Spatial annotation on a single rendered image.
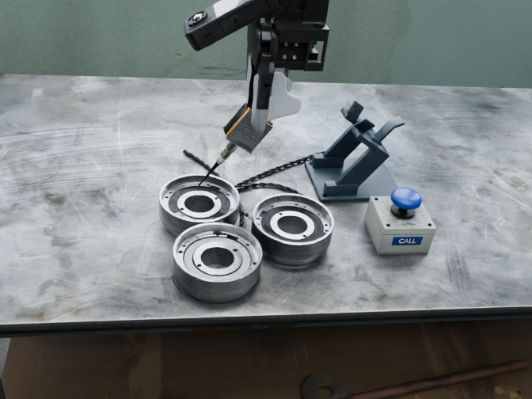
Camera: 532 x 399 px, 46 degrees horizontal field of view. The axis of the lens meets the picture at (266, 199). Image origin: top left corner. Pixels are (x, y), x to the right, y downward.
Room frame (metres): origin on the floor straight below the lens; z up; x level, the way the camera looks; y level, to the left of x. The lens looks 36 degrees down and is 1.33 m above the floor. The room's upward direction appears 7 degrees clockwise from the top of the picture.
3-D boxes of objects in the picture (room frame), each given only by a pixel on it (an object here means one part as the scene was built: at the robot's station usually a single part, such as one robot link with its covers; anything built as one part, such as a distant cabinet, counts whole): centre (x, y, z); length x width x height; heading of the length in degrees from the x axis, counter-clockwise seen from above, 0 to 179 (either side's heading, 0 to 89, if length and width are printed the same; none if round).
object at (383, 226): (0.66, -0.19, 0.82); 0.08 x 0.07 x 0.05; 102
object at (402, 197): (0.66, -0.18, 0.85); 0.04 x 0.04 x 0.05
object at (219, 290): (0.55, 0.05, 0.82); 0.10 x 0.10 x 0.04
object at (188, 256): (0.55, 0.05, 0.82); 0.08 x 0.08 x 0.02
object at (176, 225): (0.65, 0.09, 0.82); 0.10 x 0.10 x 0.04
